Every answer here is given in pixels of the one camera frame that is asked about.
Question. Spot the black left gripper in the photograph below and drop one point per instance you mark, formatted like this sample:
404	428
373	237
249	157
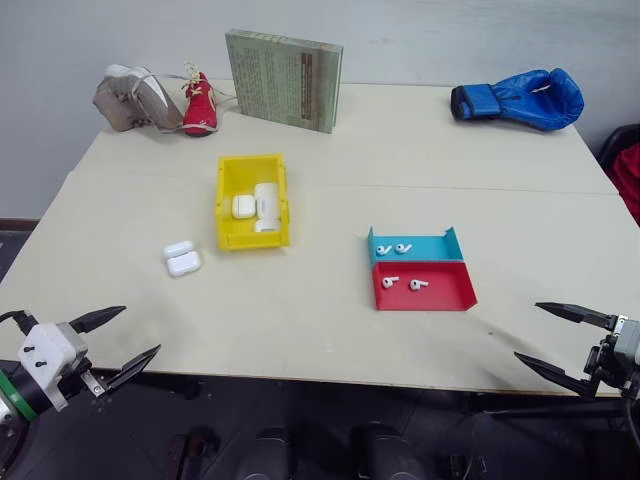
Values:
80	377

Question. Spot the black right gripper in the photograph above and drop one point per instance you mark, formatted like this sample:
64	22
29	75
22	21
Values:
605	365

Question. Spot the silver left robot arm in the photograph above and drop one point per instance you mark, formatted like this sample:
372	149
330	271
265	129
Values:
20	395

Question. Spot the white earbud case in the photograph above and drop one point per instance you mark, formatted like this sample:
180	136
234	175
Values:
182	260
243	206

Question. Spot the yellow plastic bin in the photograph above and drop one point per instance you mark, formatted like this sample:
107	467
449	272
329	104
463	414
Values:
227	235

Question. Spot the green book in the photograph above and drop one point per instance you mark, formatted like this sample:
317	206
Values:
280	80

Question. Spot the red plastic tray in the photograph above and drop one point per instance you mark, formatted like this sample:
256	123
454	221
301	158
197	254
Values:
440	292

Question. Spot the white earbud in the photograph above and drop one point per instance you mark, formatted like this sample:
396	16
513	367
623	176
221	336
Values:
401	248
389	283
383	249
416	285

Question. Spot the teal plastic tray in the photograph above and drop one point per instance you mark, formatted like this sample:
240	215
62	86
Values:
430	247

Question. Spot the red cloth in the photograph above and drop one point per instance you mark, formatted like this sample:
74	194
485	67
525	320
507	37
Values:
631	175

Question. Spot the white charger in bin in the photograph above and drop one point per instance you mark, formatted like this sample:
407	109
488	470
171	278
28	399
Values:
267	207

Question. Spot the black chair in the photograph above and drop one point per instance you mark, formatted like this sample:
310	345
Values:
612	142

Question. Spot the grey shoe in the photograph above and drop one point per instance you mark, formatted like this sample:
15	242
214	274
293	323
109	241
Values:
120	102

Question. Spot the small red shoe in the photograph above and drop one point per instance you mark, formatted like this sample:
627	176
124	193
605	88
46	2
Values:
200	112

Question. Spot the blue boxing glove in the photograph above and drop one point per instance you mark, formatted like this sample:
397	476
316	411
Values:
530	100

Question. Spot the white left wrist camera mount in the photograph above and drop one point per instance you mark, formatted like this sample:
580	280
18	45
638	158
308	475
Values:
45	350

